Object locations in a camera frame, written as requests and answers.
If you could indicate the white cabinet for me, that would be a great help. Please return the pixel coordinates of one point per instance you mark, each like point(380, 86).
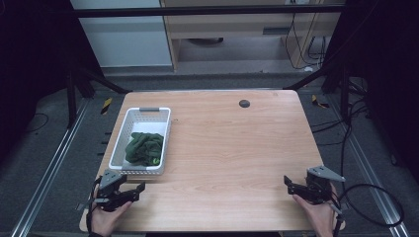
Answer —
point(125, 42)

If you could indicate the yellow black striped tape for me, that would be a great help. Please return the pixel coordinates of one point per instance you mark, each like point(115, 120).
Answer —
point(106, 106)
point(318, 102)

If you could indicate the white perforated plastic basket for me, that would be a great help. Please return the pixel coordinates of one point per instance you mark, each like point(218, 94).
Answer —
point(145, 118)

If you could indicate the black metal stand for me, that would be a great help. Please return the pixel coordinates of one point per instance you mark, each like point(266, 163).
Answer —
point(344, 95)
point(71, 98)

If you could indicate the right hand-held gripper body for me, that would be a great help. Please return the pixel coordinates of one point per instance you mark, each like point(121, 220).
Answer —
point(318, 189)

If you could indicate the light wooden desk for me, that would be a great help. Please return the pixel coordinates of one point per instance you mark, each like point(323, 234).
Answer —
point(230, 24)

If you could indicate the dark green cloth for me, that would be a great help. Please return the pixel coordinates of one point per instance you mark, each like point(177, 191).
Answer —
point(145, 148)

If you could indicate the person's left hand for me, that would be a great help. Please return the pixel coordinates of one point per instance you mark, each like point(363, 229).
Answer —
point(103, 220)

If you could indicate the person's right hand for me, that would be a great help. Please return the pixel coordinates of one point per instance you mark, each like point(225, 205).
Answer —
point(322, 217)

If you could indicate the aluminium floor rail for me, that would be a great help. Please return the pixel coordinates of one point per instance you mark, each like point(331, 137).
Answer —
point(49, 173)
point(369, 171)

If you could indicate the black horizontal bar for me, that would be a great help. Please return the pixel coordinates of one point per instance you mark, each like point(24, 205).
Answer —
point(197, 11)

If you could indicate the dark curtain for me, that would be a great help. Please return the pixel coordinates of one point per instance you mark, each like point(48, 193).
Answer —
point(29, 65)
point(392, 82)

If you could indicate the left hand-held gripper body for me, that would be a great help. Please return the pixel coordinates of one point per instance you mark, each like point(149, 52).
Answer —
point(110, 184)

